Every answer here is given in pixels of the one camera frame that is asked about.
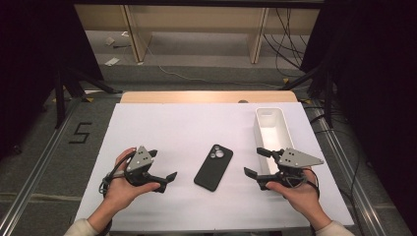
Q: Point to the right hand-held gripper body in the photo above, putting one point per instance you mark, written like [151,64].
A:
[293,159]

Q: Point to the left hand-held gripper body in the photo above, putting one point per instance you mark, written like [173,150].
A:
[139,160]

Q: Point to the white plastic bin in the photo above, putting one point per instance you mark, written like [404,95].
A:
[273,134]

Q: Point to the person's left hand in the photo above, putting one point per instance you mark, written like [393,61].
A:
[121,190]

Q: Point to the person's right hand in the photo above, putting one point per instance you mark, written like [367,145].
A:
[301,196]

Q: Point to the wooden table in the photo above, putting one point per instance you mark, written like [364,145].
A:
[196,97]

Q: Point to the black stand legs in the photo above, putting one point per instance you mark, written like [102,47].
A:
[60,98]
[327,95]

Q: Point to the white paper scrap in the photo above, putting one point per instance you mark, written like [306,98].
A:
[109,41]
[112,61]

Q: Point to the dark curtain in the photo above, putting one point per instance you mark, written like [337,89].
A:
[32,65]
[377,82]

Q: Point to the light wooden shelf unit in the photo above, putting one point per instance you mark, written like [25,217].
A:
[196,19]

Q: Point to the aluminium floor rail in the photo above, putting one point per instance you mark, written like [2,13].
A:
[350,183]
[32,180]

